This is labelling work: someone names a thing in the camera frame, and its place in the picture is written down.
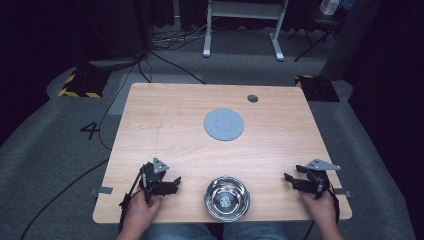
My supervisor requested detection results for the person's left hand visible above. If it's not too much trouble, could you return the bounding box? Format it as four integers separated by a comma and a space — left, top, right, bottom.
126, 185, 165, 233

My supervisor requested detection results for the grey round flat plate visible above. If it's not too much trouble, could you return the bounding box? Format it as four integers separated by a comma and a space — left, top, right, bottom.
203, 107, 245, 142

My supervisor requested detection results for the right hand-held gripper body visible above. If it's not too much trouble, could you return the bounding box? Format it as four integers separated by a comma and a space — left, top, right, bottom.
297, 158, 342, 201

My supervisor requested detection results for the white metal desk frame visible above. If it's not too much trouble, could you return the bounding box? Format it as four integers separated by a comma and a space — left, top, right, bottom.
202, 0, 290, 62

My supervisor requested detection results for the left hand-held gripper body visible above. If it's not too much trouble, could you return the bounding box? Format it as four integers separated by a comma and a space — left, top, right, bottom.
138, 157, 178, 204

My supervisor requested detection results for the bundle of floor cables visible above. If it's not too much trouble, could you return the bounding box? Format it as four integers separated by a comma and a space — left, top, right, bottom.
150, 19, 209, 53

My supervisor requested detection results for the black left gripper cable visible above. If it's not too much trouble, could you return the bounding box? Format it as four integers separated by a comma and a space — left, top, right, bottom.
118, 163, 148, 234

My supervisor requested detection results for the person's left leg in jeans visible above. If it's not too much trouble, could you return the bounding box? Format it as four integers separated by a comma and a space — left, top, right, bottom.
141, 222, 218, 240

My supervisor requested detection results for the person's leg in jeans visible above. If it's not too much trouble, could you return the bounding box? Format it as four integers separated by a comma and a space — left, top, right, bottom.
141, 222, 218, 240
222, 221, 292, 240

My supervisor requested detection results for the long black floor cable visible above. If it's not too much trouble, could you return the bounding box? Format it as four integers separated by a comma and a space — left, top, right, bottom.
19, 157, 110, 240

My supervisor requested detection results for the person's right leg in jeans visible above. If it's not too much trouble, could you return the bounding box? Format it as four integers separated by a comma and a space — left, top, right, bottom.
222, 221, 292, 240

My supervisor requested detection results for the grey tape strip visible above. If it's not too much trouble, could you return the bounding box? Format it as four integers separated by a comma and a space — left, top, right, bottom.
333, 187, 352, 198
89, 186, 114, 197

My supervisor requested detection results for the black folding stand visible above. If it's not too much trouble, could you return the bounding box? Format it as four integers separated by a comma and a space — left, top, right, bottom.
287, 13, 348, 63

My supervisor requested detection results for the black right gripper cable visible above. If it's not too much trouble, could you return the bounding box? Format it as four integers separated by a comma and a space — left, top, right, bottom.
301, 179, 342, 240

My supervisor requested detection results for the black yellow striped stand base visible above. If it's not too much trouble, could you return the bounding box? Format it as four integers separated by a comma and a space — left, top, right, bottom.
294, 74, 341, 103
57, 68, 112, 99

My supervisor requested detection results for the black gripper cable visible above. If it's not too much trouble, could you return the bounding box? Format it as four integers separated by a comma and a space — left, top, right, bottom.
118, 163, 148, 234
301, 179, 342, 240

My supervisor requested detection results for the shiny steel bowl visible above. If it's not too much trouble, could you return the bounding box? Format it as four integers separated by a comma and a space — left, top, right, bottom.
203, 176, 251, 223

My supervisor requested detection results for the thin black floor cable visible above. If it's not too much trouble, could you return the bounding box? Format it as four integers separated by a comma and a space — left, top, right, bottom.
97, 61, 139, 152

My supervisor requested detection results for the person's right hand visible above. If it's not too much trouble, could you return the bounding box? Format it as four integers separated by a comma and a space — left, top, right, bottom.
299, 189, 338, 232

